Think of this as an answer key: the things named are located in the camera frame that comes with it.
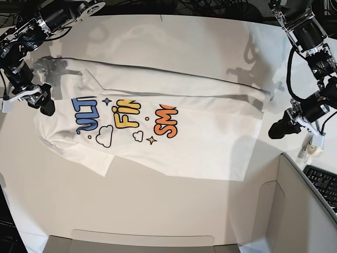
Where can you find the grey right partition panel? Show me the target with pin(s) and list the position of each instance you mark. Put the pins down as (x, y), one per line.
(292, 216)

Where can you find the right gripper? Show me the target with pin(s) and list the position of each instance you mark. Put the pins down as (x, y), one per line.
(39, 96)

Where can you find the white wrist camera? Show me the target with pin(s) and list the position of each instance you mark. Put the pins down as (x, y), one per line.
(318, 141)
(7, 106)

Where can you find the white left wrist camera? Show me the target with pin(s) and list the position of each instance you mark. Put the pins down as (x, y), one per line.
(318, 141)

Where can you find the clear tape dispenser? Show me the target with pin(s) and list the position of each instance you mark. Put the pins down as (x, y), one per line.
(308, 151)

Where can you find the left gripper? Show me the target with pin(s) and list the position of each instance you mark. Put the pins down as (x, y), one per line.
(300, 115)

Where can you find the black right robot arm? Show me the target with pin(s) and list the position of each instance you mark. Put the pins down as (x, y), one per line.
(39, 22)

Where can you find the white printed t-shirt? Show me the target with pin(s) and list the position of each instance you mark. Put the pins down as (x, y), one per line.
(177, 124)

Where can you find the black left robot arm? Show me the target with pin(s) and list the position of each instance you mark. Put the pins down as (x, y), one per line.
(307, 38)

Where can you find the black computer keyboard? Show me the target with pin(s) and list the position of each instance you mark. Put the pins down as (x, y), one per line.
(325, 183)

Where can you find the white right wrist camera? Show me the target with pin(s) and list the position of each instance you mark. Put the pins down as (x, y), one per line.
(7, 106)

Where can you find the grey front partition panel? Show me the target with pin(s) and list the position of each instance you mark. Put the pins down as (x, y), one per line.
(93, 241)

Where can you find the grey partition panel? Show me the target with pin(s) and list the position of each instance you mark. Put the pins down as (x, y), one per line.
(292, 216)
(93, 241)

